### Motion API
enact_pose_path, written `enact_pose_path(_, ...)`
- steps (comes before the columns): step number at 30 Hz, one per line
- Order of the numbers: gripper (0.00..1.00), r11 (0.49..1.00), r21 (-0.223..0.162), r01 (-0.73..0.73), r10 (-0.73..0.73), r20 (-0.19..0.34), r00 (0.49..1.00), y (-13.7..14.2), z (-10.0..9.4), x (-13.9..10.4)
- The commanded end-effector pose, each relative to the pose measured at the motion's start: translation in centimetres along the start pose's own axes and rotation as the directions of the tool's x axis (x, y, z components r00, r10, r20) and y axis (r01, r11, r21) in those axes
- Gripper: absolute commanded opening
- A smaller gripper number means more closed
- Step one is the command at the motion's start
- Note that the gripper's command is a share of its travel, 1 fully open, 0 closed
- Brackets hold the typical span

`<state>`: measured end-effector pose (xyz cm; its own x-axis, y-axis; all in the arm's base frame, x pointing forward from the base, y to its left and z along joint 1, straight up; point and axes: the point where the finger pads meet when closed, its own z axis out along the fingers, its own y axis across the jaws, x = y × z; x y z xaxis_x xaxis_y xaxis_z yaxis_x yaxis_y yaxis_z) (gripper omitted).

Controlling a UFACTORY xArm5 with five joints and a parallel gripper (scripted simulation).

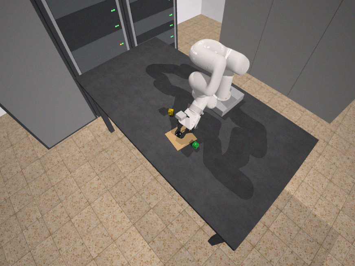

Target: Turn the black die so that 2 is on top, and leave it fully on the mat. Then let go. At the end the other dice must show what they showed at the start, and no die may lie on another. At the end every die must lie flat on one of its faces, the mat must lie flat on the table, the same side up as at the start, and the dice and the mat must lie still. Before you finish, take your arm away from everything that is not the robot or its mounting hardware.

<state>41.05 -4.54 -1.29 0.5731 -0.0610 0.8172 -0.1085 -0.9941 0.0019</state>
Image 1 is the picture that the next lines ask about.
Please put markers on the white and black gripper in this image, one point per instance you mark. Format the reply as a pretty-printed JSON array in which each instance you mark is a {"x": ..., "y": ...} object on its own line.
[{"x": 190, "y": 123}]

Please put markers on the green die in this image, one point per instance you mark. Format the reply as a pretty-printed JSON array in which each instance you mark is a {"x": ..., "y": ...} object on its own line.
[{"x": 195, "y": 145}]

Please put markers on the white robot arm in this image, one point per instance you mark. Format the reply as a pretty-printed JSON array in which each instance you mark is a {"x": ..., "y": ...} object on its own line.
[{"x": 222, "y": 64}]

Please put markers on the tan flat mat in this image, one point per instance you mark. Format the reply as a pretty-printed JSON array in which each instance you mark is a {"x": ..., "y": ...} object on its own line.
[{"x": 176, "y": 141}]

